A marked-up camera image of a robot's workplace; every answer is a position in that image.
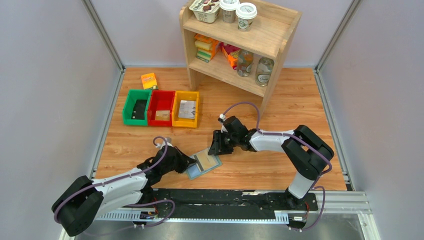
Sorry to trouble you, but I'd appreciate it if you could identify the tan credit card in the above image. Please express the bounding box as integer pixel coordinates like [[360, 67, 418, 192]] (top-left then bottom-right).
[[194, 152, 219, 172]]

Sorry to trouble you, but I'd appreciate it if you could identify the teal card holder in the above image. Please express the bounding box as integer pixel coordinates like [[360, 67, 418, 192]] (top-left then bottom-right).
[[185, 148, 222, 180]]

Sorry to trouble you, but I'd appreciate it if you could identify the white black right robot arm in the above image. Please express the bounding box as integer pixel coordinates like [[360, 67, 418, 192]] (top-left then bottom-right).
[[208, 116, 335, 200]]

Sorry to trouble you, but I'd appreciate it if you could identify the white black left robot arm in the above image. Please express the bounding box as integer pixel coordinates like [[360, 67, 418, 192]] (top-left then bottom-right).
[[51, 145, 196, 237]]

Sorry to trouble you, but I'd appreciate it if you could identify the tan card in red bin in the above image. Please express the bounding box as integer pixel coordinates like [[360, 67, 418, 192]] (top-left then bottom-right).
[[154, 110, 170, 121]]

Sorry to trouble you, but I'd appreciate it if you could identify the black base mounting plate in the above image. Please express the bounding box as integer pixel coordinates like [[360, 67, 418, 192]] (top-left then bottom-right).
[[139, 188, 319, 224]]

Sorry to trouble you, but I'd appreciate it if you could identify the white packet in yellow bin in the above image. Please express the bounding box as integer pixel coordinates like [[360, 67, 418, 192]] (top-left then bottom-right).
[[178, 100, 197, 120]]

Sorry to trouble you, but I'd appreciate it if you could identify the yellow plastic bin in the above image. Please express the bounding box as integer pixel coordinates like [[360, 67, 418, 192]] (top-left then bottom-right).
[[171, 90, 200, 128]]

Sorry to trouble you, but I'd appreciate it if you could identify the black item in green bin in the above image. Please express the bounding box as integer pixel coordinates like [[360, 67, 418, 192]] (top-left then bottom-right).
[[131, 99, 148, 120]]

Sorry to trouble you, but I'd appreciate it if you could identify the red plastic bin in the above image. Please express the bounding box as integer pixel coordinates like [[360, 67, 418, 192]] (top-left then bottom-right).
[[147, 90, 176, 127]]

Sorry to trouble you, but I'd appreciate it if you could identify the green plastic bin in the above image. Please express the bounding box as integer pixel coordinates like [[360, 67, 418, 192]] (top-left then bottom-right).
[[122, 89, 152, 126]]

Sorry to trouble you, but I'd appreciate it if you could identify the right clear glass bottle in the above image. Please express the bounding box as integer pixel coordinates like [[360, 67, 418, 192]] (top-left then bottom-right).
[[255, 57, 275, 87]]

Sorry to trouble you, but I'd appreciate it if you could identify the clear glass bottle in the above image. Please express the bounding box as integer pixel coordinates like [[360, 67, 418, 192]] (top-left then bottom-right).
[[236, 49, 254, 77], [255, 57, 275, 87]]

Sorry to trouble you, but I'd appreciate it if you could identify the wooden shelf unit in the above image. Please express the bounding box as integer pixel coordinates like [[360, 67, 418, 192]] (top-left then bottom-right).
[[179, 0, 302, 114]]

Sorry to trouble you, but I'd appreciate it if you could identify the left clear glass bottle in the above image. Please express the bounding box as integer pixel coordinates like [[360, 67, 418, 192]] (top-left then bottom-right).
[[236, 49, 254, 77]]

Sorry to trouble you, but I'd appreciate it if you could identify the orange red snack box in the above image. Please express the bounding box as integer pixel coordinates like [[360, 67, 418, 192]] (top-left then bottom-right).
[[221, 42, 241, 70]]

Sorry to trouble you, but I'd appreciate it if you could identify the orange yellow snack box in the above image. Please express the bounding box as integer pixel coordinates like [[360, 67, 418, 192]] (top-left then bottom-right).
[[140, 72, 159, 90]]

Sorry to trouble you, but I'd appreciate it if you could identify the stack of sponges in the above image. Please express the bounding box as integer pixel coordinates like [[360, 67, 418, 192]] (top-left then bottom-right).
[[194, 33, 221, 63]]

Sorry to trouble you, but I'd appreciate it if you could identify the right coffee cup white lid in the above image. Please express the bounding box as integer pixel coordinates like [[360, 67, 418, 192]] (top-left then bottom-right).
[[235, 2, 258, 32]]

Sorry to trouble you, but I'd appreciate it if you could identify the coffee cup white lid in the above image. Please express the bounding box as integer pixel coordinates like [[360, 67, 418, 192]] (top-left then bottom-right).
[[219, 0, 240, 24], [235, 2, 258, 32]]

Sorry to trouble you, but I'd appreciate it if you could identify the left coffee cup white lid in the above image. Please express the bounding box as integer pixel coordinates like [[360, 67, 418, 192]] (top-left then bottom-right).
[[219, 0, 240, 24]]

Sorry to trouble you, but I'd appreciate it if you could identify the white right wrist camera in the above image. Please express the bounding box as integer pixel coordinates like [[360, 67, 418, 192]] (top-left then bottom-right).
[[218, 113, 227, 124]]

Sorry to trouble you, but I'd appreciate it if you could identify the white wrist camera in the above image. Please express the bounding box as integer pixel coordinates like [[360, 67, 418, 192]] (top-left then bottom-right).
[[218, 113, 227, 124], [158, 137, 173, 149]]

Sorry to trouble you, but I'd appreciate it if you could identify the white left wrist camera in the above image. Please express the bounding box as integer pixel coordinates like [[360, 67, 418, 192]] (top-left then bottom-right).
[[158, 137, 173, 149]]

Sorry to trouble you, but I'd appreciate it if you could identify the aluminium frame rail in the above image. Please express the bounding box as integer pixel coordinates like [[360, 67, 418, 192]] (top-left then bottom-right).
[[64, 188, 380, 240]]

